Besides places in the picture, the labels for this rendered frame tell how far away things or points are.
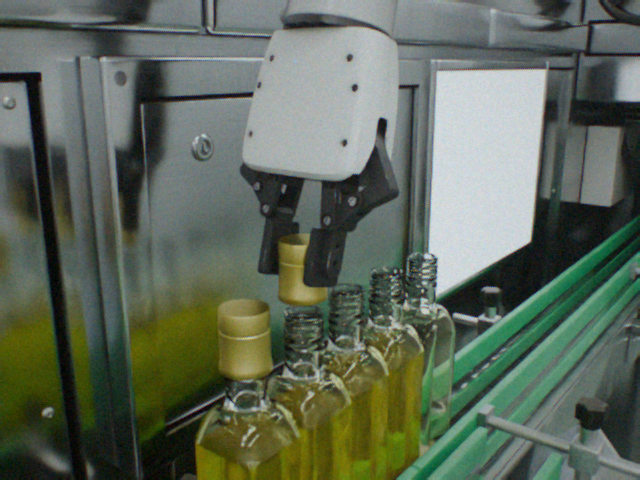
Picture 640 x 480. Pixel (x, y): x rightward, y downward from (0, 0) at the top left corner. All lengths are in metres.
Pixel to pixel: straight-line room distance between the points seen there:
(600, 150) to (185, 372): 1.21
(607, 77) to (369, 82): 1.08
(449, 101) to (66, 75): 0.54
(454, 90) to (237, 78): 0.41
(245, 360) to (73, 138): 0.21
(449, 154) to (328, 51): 0.50
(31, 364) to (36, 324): 0.03
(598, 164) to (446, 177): 0.74
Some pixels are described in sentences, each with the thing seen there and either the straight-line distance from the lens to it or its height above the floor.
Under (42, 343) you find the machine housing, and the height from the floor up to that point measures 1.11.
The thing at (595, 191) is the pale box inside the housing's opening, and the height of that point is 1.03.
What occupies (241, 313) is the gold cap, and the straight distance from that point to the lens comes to 0.41.
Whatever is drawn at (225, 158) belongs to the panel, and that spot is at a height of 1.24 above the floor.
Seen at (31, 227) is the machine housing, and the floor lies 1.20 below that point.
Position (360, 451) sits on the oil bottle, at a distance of 0.54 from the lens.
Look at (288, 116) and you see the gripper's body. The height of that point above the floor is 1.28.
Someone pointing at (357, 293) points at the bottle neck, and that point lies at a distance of 0.50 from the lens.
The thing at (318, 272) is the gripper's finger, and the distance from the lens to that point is 0.43.
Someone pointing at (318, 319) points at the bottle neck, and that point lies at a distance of 0.46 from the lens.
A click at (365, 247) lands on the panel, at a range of 0.76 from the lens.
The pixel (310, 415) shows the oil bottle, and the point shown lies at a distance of 0.47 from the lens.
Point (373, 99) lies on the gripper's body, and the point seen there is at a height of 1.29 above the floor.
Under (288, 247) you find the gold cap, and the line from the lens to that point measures 0.44.
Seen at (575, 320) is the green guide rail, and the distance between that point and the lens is 0.99.
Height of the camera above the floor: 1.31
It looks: 16 degrees down
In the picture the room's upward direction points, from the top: straight up
